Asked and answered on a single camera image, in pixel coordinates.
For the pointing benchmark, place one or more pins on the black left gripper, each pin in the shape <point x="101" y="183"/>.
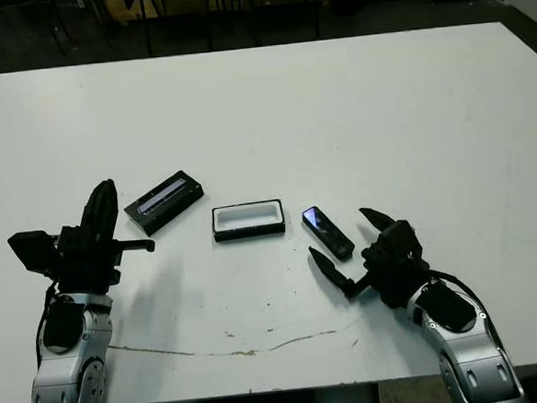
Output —
<point x="86" y="265"/>

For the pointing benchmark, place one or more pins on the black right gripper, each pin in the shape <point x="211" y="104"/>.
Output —
<point x="393" y="271"/>

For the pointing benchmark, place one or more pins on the black box lid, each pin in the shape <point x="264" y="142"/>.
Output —
<point x="167" y="206"/>

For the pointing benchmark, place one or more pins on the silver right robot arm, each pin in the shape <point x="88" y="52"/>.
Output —
<point x="473" y="358"/>

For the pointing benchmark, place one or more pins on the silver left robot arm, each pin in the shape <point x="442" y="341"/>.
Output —
<point x="64" y="372"/>

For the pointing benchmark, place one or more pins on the black box base white inlay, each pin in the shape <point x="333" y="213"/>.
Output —
<point x="250" y="233"/>

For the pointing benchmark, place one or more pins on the black metal chair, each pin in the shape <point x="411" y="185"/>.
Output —
<point x="148" y="34"/>

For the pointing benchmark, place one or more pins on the brown wooden cabinet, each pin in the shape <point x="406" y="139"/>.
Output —
<point x="119" y="6"/>

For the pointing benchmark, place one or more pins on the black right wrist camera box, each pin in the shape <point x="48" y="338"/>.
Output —
<point x="402" y="238"/>

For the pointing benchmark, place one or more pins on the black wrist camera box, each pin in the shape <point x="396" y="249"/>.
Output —
<point x="32" y="250"/>
<point x="402" y="238"/>

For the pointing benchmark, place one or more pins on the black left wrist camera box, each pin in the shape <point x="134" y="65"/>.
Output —
<point x="32" y="250"/>

